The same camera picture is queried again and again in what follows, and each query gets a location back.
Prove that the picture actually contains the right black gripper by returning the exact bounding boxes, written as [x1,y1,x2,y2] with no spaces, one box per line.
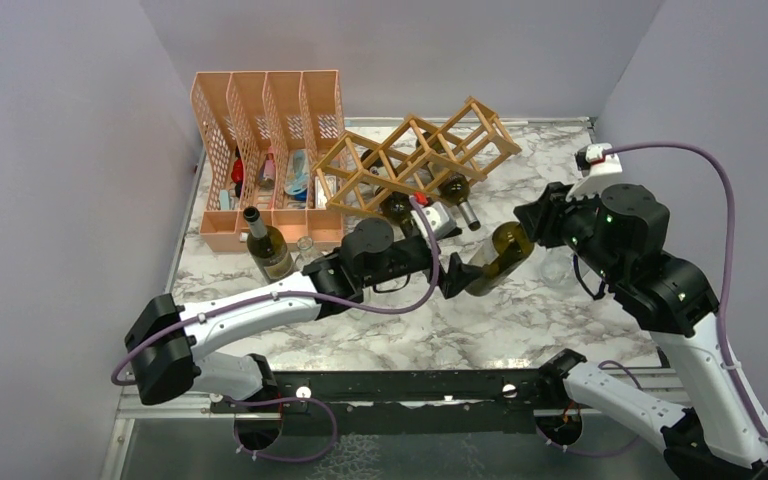
[516,177,626,285]

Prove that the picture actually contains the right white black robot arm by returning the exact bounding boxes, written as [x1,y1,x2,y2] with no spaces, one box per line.
[514,182,768,479]

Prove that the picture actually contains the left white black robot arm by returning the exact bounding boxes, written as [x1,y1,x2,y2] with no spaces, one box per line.
[123,219,482,411]

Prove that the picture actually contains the wooden wine rack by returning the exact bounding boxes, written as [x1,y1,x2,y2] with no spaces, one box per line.
[313,97,522,217]

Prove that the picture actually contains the clear glass bottle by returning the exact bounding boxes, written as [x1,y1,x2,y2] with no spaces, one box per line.
[294,236,321,271]

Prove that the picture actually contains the standing white wine bottle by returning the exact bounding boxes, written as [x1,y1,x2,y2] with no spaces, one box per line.
[243,206,295,283]

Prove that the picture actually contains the clear glass jar silver lid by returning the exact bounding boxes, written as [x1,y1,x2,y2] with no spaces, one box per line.
[539,248,577,290]

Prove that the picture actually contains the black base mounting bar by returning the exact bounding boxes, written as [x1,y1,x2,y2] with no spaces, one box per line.
[210,368,570,436]

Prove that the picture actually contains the blue item in organizer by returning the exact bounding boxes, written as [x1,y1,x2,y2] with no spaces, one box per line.
[284,149,309,202]

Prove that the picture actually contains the pink item in organizer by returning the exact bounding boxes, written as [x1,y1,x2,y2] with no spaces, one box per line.
[258,148,276,189]

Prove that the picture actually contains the red item in organizer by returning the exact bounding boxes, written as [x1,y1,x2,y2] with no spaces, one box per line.
[231,147,245,199]

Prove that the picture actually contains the orange plastic file organizer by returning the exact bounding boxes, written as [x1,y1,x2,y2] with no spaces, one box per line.
[190,70,345,253]

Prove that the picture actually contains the light blue tube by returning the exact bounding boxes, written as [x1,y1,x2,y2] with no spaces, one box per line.
[218,190,233,211]

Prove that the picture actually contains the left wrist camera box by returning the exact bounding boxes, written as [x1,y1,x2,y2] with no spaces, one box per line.
[406,193,463,242]

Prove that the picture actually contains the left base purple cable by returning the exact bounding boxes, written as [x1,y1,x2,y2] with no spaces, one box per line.
[232,394,341,464]

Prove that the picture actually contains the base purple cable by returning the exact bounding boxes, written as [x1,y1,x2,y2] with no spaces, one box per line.
[534,357,645,459]
[232,394,341,464]

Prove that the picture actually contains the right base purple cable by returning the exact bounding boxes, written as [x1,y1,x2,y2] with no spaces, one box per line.
[534,357,645,459]

